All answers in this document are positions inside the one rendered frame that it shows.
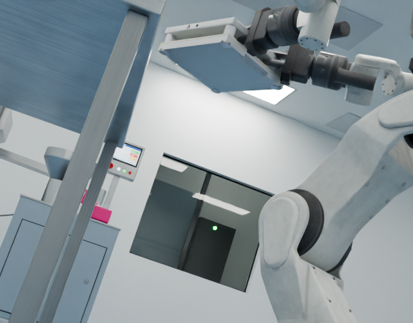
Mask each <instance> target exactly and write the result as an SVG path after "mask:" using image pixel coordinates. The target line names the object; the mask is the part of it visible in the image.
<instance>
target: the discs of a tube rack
mask: <svg viewBox="0 0 413 323"><path fill-rule="evenodd" d="M223 41H224V40H222V41H221V42H220V44H219V45H220V46H221V47H223V48H227V49H229V48H231V45H230V43H226V42H223ZM159 52H160V53H161V54H162V55H166V56H169V53H168V52H167V51H164V50H162V48H161V49H160V50H159ZM271 88H272V89H273V90H281V86H276V85H271ZM211 91H212V92H214V93H216V94H220V93H221V92H220V91H219V90H217V89H214V88H213V89H211Z"/></svg>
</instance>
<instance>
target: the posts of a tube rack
mask: <svg viewBox="0 0 413 323"><path fill-rule="evenodd" d="M235 32H236V27H235V26H232V25H229V24H228V25H226V27H225V29H224V33H223V34H226V33H229V34H230V35H231V36H232V37H234V35H235ZM175 40H176V36H174V35H172V34H167V36H166V38H165V41H164V42H170V41H175ZM274 73H275V74H277V75H278V76H279V77H281V73H282V71H281V70H280V69H279V68H275V69H274Z"/></svg>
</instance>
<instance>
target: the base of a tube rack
mask: <svg viewBox="0 0 413 323"><path fill-rule="evenodd" d="M222 40H224V41H223V42H226V43H230V45H231V48H229V49H227V48H223V47H221V46H220V45H219V44H220V42H221V41H222ZM161 48H162V50H164V51H167V52H168V53H169V56H166V57H168V58H169V59H170V60H172V61H173V62H174V63H176V64H177V65H179V66H180V67H181V68H182V69H184V70H185V71H187V72H188V73H189V74H190V75H192V76H194V77H195V78H196V79H197V80H199V81H200V82H202V84H204V85H205V86H207V87H208V88H209V89H213V88H214V89H217V90H219V91H220V92H245V91H258V90H273V89H272V88H271V85H276V86H281V90H282V89H283V86H284V85H283V84H280V77H279V76H278V75H277V74H275V73H274V72H273V71H272V70H271V69H270V68H269V67H267V66H266V65H265V64H264V63H263V62H261V61H260V60H259V59H258V58H257V57H256V56H251V55H250V54H249V53H247V49H246V48H245V47H244V46H243V45H242V44H241V43H240V42H238V41H237V40H236V39H235V38H233V37H232V36H231V35H230V34H229V33H226V34H221V35H212V36H207V37H198V38H190V39H184V40H175V41H170V42H161V44H160V46H159V48H158V50H160V49H161Z"/></svg>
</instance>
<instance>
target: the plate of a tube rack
mask: <svg viewBox="0 0 413 323"><path fill-rule="evenodd" d="M228 24H229V25H232V26H235V27H236V32H235V35H234V37H235V38H236V40H237V39H238V38H239V37H241V36H244V35H247V34H248V33H249V30H248V29H247V28H246V27H245V26H243V25H242V24H241V23H240V22H239V21H238V20H237V19H236V18H235V17H231V18H226V19H219V20H214V21H206V22H199V23H195V24H190V28H187V27H188V26H189V24H188V25H182V26H175V27H171V28H166V30H165V35H167V34H172V35H174V36H176V40H184V39H190V38H198V37H207V36H212V35H221V34H223V33H224V29H225V27H226V25H228ZM257 58H259V59H260V61H261V62H262V59H263V58H268V59H272V60H279V61H283V60H281V59H280V58H279V57H278V56H277V55H276V54H274V53H273V52H272V50H267V53H266V54H263V55H261V56H257ZM268 67H269V68H270V69H271V70H272V71H273V72H274V69H275V67H272V66H269V65H268Z"/></svg>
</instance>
